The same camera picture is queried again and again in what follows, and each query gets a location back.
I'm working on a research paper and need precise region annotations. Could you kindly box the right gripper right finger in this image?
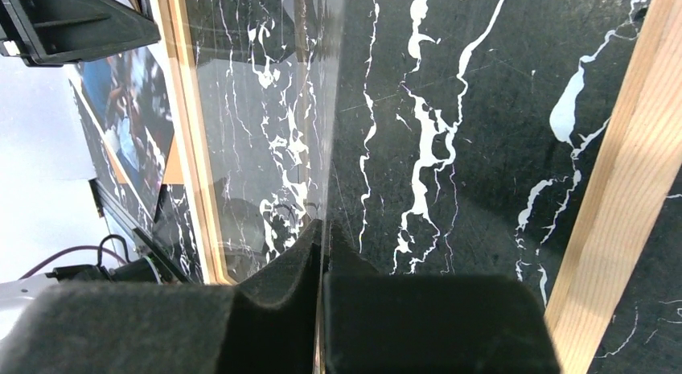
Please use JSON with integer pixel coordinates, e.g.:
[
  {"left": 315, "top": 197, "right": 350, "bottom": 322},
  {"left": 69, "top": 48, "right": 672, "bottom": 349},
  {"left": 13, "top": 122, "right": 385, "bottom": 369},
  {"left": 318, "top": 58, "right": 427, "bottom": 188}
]
[{"left": 322, "top": 222, "right": 560, "bottom": 373}]

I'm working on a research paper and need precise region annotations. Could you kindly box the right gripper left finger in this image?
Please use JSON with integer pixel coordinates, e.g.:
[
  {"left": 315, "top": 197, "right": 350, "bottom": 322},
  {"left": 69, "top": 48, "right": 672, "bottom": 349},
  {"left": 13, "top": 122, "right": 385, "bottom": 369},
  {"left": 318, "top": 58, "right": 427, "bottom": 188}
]
[{"left": 1, "top": 220, "right": 323, "bottom": 373}]

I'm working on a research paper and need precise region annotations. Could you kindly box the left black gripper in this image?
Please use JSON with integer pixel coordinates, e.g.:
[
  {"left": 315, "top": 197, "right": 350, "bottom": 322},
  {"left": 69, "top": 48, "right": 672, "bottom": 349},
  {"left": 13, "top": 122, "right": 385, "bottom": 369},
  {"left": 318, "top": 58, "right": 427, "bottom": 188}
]
[{"left": 1, "top": 0, "right": 161, "bottom": 67}]

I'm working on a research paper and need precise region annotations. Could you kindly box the printed street photo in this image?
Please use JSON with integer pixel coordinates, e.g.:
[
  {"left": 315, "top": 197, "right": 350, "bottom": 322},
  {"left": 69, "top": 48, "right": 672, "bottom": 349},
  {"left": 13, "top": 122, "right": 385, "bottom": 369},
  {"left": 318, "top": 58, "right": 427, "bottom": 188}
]
[{"left": 67, "top": 43, "right": 175, "bottom": 217}]

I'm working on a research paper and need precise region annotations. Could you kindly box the brown cardboard backing board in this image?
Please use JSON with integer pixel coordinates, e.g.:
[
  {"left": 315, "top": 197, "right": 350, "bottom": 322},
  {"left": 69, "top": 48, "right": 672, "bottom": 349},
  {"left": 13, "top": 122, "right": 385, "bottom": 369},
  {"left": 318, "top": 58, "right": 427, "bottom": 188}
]
[{"left": 102, "top": 138, "right": 184, "bottom": 185}]

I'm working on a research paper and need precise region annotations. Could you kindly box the light wooden picture frame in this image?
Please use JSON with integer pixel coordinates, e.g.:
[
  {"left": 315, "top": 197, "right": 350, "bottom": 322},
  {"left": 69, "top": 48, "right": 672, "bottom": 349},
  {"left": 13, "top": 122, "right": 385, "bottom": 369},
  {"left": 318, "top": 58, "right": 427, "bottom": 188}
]
[{"left": 149, "top": 0, "right": 681, "bottom": 373}]

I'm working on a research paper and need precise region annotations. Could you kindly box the clear plastic cover sheet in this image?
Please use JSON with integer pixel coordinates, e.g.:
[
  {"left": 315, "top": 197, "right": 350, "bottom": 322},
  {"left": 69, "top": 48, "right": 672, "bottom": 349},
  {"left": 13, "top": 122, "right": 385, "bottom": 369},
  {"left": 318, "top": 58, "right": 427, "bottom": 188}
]
[{"left": 176, "top": 0, "right": 346, "bottom": 284}]

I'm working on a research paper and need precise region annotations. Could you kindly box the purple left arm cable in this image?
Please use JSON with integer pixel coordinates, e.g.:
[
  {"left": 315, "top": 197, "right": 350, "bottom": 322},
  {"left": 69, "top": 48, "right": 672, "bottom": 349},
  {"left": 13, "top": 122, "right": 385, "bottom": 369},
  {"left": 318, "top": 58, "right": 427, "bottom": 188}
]
[{"left": 18, "top": 245, "right": 129, "bottom": 281}]

